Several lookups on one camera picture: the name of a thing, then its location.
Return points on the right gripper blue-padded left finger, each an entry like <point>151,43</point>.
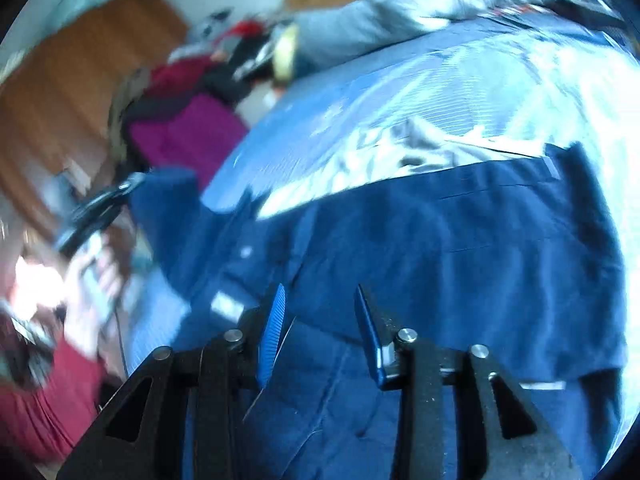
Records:
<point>179,404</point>

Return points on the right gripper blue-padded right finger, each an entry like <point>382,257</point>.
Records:
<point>500,432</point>

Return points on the navy blue garment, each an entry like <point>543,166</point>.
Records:
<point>520,255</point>

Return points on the pile of dark clothes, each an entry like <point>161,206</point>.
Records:
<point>217,56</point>

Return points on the person's left hand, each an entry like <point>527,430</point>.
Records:
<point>92,284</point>

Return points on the brown wooden wardrobe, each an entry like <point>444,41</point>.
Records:
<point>54,106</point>

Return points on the magenta cloth on chair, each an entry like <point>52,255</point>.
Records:
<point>193,131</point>

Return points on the blue striped bed sheet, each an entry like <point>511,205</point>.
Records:
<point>529,77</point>

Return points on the grey quilted duvet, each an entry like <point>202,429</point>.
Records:
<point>323,38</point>

